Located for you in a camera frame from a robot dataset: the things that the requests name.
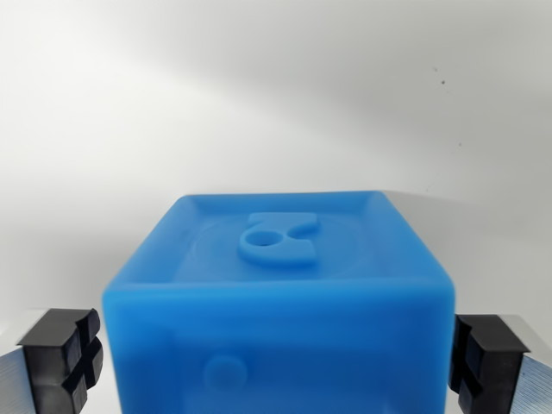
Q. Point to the black-padded silver gripper left finger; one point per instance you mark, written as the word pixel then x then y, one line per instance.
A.
pixel 47 362

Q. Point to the black-padded silver gripper right finger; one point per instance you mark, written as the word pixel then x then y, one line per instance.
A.
pixel 496 366

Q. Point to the blue rubber cube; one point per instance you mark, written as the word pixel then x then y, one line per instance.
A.
pixel 276 328

